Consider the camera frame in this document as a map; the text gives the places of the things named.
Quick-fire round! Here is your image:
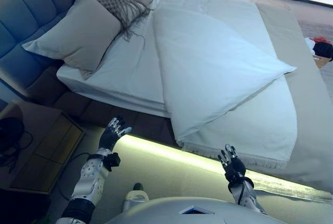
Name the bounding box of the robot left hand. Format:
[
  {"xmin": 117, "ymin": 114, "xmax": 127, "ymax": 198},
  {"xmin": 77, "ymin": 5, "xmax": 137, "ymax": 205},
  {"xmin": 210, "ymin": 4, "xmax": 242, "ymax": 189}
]
[{"xmin": 99, "ymin": 115, "xmax": 133, "ymax": 153}]

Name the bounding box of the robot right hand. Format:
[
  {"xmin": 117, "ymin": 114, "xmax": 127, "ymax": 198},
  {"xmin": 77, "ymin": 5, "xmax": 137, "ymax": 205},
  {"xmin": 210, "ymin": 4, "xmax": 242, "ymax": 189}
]
[{"xmin": 217, "ymin": 143, "xmax": 247, "ymax": 182}]

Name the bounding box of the white duvet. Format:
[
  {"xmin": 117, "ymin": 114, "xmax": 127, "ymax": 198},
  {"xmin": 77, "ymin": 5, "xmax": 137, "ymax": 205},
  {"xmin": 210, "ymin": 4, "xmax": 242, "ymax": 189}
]
[{"xmin": 152, "ymin": 0, "xmax": 298, "ymax": 143}]

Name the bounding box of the beige bed cover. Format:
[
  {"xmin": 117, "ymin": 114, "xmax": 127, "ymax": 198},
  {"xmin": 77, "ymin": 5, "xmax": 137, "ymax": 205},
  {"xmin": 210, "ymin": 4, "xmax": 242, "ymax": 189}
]
[{"xmin": 256, "ymin": 2, "xmax": 333, "ymax": 191}]

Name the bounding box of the light wooden nightstand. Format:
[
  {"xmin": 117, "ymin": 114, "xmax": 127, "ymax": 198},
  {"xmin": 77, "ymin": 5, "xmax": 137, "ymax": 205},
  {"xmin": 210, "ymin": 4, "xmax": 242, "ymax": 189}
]
[{"xmin": 0, "ymin": 99, "xmax": 86, "ymax": 196}]

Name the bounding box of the silver robot torso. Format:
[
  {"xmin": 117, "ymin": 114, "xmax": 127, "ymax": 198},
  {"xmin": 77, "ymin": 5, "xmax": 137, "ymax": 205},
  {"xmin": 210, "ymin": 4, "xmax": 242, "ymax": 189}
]
[{"xmin": 105, "ymin": 196, "xmax": 279, "ymax": 224}]

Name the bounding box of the large beige pillow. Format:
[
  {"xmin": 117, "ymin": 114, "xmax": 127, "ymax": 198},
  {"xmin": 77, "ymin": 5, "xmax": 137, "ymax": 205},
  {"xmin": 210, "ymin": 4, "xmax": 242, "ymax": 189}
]
[{"xmin": 21, "ymin": 0, "xmax": 122, "ymax": 73}]

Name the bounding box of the grey knitted fringed cushion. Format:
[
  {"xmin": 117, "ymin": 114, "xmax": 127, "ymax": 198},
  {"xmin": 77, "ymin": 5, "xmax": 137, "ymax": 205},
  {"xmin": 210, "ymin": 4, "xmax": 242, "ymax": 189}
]
[{"xmin": 96, "ymin": 0, "xmax": 167, "ymax": 43}]

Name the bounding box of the cardboard box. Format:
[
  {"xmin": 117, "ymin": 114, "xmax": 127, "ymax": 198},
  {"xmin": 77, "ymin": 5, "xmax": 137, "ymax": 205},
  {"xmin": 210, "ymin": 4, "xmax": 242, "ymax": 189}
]
[{"xmin": 313, "ymin": 55, "xmax": 333, "ymax": 69}]

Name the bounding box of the red black clothes pile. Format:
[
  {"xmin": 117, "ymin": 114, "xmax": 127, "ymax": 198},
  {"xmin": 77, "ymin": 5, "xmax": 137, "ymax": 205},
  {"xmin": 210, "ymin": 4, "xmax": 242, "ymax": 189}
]
[{"xmin": 304, "ymin": 36, "xmax": 333, "ymax": 59}]

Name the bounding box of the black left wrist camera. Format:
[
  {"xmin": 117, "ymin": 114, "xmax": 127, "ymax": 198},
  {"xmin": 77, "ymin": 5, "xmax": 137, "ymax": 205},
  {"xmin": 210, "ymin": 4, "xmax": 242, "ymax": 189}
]
[{"xmin": 103, "ymin": 152, "xmax": 122, "ymax": 172}]

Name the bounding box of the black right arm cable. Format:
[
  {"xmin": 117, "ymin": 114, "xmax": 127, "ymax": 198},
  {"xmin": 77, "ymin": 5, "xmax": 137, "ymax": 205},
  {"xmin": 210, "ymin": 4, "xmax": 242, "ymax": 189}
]
[{"xmin": 228, "ymin": 179, "xmax": 247, "ymax": 205}]

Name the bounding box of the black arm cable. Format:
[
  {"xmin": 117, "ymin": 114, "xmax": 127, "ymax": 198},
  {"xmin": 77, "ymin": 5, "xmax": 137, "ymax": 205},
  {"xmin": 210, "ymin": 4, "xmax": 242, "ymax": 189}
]
[
  {"xmin": 228, "ymin": 179, "xmax": 247, "ymax": 205},
  {"xmin": 57, "ymin": 152, "xmax": 91, "ymax": 201}
]

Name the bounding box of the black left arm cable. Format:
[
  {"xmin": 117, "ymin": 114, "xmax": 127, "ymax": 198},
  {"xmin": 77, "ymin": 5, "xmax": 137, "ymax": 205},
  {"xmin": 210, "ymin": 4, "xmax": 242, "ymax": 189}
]
[{"xmin": 57, "ymin": 152, "xmax": 91, "ymax": 201}]

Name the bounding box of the black cable bundle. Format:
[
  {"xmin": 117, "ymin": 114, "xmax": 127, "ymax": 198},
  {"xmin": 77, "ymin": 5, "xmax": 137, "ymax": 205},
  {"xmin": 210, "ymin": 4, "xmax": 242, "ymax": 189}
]
[{"xmin": 0, "ymin": 116, "xmax": 34, "ymax": 167}]

